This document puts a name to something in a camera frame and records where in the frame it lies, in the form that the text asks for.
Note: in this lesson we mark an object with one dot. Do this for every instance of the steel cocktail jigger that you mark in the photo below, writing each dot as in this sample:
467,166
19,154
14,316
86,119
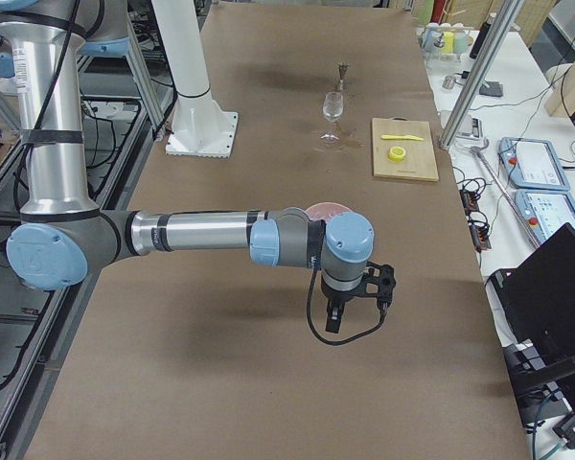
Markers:
342,71

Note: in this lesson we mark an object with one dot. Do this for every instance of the clear wine glass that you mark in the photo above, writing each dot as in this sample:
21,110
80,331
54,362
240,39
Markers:
332,110

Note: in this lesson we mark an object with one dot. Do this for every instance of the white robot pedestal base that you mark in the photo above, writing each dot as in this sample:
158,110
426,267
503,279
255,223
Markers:
199,126

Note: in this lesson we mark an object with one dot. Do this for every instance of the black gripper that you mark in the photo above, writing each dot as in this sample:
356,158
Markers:
335,296

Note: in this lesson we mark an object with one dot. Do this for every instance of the aluminium frame post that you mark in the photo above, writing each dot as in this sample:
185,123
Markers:
502,24

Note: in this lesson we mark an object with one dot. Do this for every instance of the blue teach pendant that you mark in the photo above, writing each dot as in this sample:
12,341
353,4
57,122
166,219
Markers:
532,164
545,211

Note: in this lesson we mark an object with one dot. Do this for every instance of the lower blue teach pendant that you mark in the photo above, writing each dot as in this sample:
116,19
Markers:
545,211

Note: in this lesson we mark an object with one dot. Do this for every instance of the black monitor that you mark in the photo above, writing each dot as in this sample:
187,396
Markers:
538,299

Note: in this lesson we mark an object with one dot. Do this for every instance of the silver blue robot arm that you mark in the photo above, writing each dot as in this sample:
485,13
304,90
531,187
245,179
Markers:
64,236

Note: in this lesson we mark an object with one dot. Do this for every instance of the bamboo cutting board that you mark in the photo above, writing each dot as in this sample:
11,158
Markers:
419,163

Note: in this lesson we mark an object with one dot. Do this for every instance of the yellow plastic knife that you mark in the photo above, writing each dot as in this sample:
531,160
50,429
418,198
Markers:
406,137

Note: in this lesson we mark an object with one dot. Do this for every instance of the dark grey folded cloth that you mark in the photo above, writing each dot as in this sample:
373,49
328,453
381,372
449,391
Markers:
491,89

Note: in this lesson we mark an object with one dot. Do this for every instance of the black power strip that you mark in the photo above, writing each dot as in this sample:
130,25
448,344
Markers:
477,221

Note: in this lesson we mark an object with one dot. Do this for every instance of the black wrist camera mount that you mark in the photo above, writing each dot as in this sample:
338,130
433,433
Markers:
382,282

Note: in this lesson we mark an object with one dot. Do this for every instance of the pink bowl of ice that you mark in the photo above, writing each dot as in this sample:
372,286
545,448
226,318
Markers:
326,210

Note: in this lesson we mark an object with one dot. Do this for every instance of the upper blue teach pendant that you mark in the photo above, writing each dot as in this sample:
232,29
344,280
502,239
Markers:
532,164

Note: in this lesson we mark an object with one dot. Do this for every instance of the rack of pastel cups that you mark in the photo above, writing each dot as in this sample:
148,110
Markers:
445,41

